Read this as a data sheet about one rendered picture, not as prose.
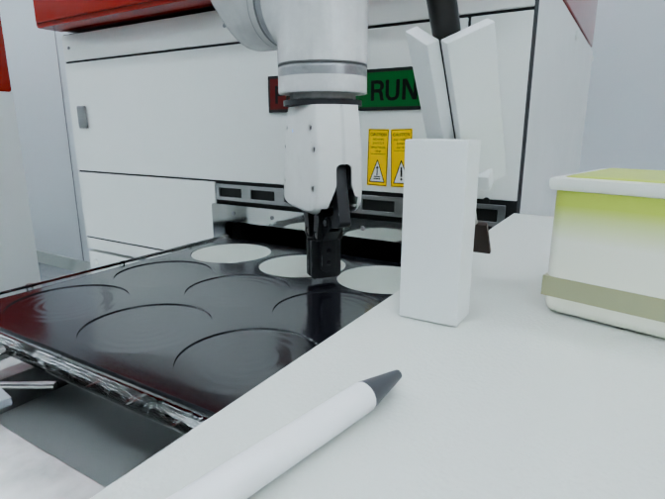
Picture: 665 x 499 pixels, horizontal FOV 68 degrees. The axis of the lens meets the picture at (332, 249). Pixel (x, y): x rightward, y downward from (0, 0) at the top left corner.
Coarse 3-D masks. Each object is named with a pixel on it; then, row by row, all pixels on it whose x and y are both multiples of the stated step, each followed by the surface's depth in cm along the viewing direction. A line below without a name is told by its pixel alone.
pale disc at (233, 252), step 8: (208, 248) 65; (216, 248) 65; (224, 248) 65; (232, 248) 65; (240, 248) 65; (248, 248) 65; (256, 248) 65; (264, 248) 65; (192, 256) 61; (200, 256) 61; (208, 256) 61; (216, 256) 61; (224, 256) 61; (232, 256) 61; (240, 256) 61; (248, 256) 61; (256, 256) 61
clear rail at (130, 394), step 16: (0, 336) 37; (16, 352) 35; (32, 352) 34; (48, 352) 34; (48, 368) 33; (64, 368) 32; (80, 368) 32; (80, 384) 31; (96, 384) 30; (112, 384) 30; (128, 384) 30; (112, 400) 30; (128, 400) 29; (144, 400) 28; (144, 416) 28; (160, 416) 27; (176, 416) 27; (192, 416) 27; (208, 416) 27
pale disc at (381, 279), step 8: (344, 272) 54; (352, 272) 54; (360, 272) 54; (368, 272) 54; (376, 272) 54; (384, 272) 54; (392, 272) 54; (400, 272) 54; (344, 280) 51; (352, 280) 51; (360, 280) 51; (368, 280) 51; (376, 280) 51; (384, 280) 51; (392, 280) 51; (400, 280) 51; (352, 288) 49; (360, 288) 49; (368, 288) 49; (376, 288) 49; (384, 288) 49; (392, 288) 49
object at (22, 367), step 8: (8, 368) 43; (16, 368) 43; (24, 368) 43; (32, 368) 43; (0, 376) 41; (8, 376) 42; (16, 376) 42; (24, 376) 43; (32, 376) 43; (40, 376) 44; (48, 376) 44; (64, 384) 46; (8, 392) 42; (16, 392) 42; (24, 392) 43; (32, 392) 43; (40, 392) 44; (48, 392) 45; (16, 400) 42; (24, 400) 43; (8, 408) 42
